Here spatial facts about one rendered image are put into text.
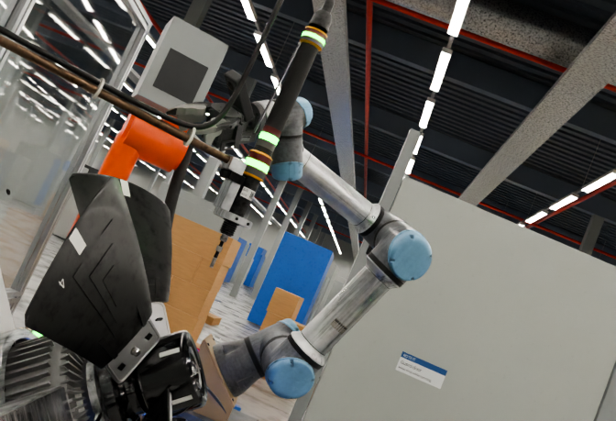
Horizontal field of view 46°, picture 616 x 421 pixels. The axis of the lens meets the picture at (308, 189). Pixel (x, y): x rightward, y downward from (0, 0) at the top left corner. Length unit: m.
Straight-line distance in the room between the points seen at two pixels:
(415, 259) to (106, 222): 1.01
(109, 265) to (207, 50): 4.38
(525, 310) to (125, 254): 2.39
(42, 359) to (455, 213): 2.25
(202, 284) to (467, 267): 6.45
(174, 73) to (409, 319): 2.82
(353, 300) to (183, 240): 7.62
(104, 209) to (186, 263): 8.37
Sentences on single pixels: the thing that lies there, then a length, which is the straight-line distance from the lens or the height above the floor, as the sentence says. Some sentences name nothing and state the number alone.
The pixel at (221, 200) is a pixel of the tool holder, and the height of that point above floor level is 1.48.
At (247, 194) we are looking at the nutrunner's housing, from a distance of 1.22.
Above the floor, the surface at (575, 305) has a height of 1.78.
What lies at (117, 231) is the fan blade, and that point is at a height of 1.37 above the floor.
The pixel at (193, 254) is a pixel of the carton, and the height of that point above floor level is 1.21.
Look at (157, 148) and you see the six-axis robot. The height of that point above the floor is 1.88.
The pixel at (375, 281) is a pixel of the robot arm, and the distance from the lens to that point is 1.80.
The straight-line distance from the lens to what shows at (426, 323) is 3.07.
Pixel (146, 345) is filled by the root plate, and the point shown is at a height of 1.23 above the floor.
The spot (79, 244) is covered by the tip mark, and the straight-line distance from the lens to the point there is 0.90.
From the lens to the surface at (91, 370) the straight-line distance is 1.12.
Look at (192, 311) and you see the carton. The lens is 9.27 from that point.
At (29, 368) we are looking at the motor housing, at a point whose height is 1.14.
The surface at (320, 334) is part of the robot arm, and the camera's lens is 1.82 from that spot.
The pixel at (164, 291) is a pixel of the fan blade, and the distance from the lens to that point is 1.22.
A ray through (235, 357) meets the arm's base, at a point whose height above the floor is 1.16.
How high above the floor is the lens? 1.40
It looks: 7 degrees up
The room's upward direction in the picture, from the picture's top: 24 degrees clockwise
